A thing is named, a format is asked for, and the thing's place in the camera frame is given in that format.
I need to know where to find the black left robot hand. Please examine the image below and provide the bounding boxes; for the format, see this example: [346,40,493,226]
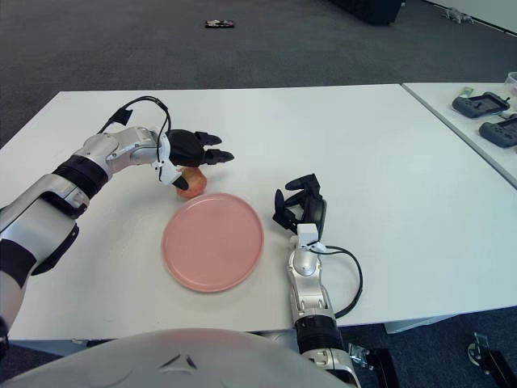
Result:
[167,129,235,191]

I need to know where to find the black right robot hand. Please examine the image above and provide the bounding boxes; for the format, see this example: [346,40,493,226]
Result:
[272,173,328,239]

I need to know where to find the red yellow apple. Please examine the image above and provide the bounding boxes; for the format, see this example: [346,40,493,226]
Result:
[177,167,208,199]

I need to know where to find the pink round plate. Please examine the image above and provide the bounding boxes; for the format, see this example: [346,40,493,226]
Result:
[162,192,266,293]

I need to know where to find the black stand leg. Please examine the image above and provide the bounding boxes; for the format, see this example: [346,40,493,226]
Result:
[482,349,517,388]
[365,347,401,388]

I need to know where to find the grey robot torso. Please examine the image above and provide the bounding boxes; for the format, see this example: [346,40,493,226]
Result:
[0,327,356,388]

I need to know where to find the grey handheld controller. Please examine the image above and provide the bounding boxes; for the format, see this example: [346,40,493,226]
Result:
[451,92,511,119]
[478,120,517,149]

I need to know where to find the black cabinet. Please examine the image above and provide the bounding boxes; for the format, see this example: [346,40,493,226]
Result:
[326,0,405,26]

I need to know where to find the grey caster wheel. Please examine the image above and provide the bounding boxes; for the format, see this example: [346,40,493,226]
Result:
[468,331,492,363]

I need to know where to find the grey floor clutter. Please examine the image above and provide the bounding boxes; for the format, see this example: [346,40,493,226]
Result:
[439,6,474,23]

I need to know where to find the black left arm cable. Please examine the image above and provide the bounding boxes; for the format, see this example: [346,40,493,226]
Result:
[96,95,173,162]

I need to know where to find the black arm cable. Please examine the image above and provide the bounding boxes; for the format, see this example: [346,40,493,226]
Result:
[96,95,173,162]
[321,244,364,320]

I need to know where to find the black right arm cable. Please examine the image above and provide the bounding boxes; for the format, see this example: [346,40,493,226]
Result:
[321,244,364,320]

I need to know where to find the white table frame bar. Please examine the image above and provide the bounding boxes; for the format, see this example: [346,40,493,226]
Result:
[384,317,439,335]
[7,335,110,353]

